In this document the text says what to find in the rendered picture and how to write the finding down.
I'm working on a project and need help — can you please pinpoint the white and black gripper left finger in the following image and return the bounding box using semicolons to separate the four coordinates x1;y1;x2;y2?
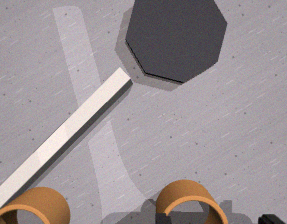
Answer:
155;213;172;224

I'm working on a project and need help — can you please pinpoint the bronze bushing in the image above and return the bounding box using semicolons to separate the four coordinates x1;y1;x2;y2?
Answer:
156;180;228;224
0;187;70;224

